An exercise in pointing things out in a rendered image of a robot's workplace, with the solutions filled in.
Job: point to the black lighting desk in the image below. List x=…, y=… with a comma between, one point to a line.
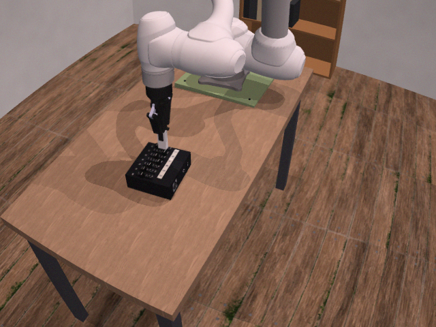
x=158, y=171

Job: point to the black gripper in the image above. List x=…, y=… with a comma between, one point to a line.
x=160, y=105

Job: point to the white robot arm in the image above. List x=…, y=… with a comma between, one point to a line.
x=220, y=48

